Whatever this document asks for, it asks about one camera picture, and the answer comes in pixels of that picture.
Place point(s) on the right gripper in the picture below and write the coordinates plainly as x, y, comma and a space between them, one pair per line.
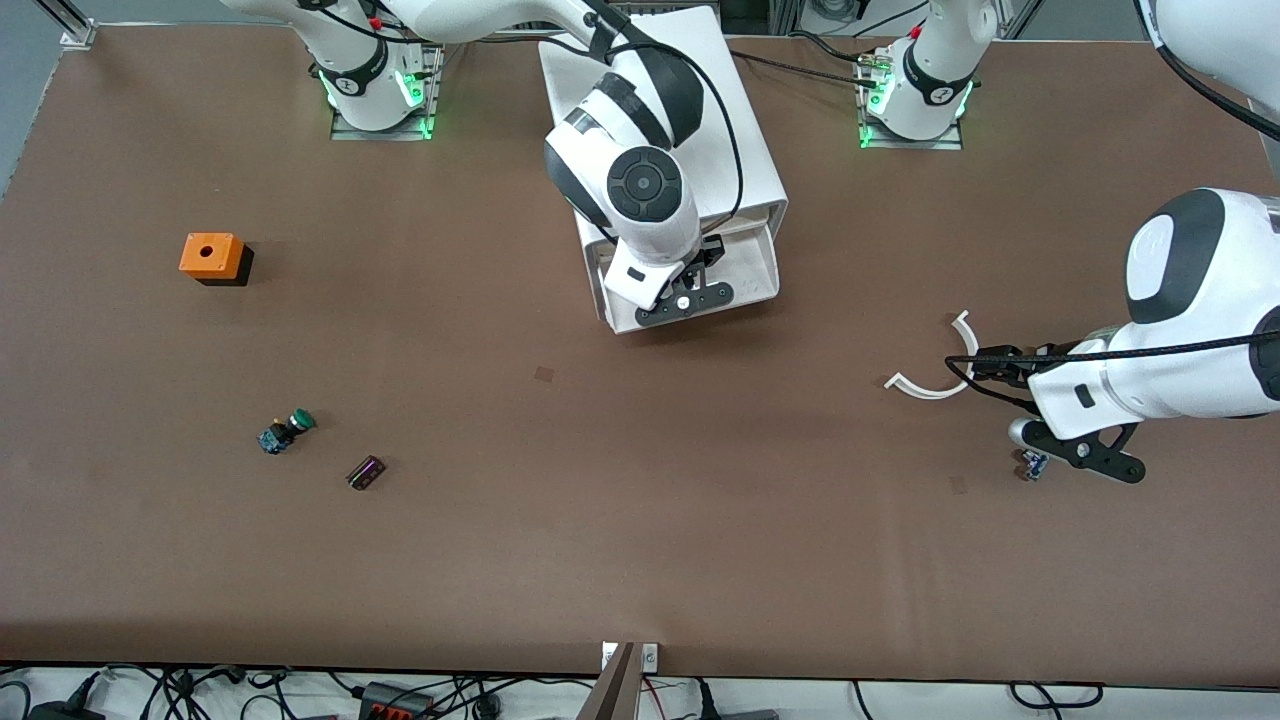
711, 249

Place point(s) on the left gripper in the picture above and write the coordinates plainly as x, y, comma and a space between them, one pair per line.
1012, 366

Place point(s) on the white plastic drawer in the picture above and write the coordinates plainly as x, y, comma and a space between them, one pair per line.
750, 270

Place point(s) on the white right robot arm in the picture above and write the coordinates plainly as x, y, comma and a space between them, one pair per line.
640, 185

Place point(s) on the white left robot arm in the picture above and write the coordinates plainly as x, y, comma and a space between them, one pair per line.
1200, 260

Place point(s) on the white drawer cabinet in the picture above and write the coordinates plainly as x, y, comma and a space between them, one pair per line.
740, 120

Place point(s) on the green push button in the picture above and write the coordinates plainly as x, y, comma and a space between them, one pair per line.
290, 428

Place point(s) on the orange black button box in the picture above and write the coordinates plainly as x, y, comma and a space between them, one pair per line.
208, 255

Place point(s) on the white curved plastic strip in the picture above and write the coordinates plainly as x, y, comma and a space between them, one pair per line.
925, 390

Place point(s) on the small blue grey component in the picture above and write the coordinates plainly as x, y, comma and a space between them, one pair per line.
1032, 466

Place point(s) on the black purple contact block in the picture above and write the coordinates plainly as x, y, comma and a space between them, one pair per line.
366, 473

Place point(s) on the black red power strip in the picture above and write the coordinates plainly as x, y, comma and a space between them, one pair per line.
395, 700

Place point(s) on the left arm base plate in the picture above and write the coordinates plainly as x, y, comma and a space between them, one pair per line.
950, 143

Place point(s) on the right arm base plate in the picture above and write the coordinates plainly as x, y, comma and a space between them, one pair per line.
432, 95

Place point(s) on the small white bracket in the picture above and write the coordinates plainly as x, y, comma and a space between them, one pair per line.
609, 656
649, 656

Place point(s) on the brown wooden post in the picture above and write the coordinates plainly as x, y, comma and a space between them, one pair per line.
612, 690

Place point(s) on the aluminium corner bracket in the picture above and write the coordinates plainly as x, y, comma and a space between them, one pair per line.
78, 35

